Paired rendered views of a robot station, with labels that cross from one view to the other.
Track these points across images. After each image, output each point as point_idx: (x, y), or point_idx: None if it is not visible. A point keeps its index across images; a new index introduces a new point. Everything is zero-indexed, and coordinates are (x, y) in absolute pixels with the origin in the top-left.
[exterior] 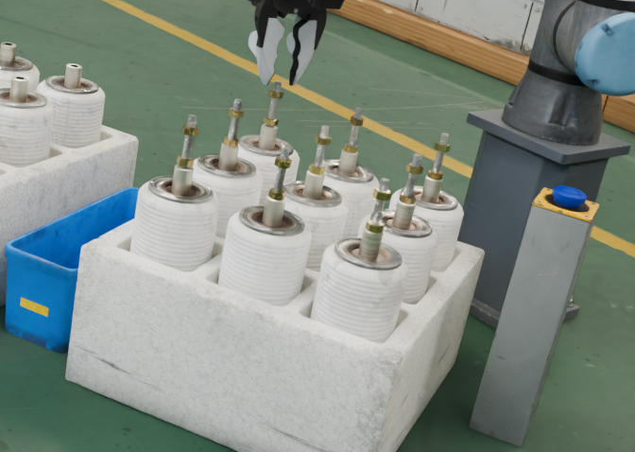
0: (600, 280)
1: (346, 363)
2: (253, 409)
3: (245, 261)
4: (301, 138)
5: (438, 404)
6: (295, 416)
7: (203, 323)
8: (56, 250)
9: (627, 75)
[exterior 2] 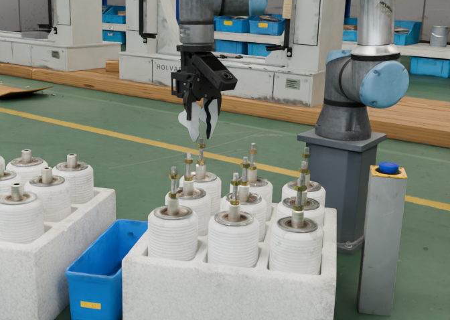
0: None
1: (305, 292)
2: None
3: (226, 246)
4: (181, 171)
5: (335, 303)
6: None
7: (209, 289)
8: (90, 267)
9: (390, 95)
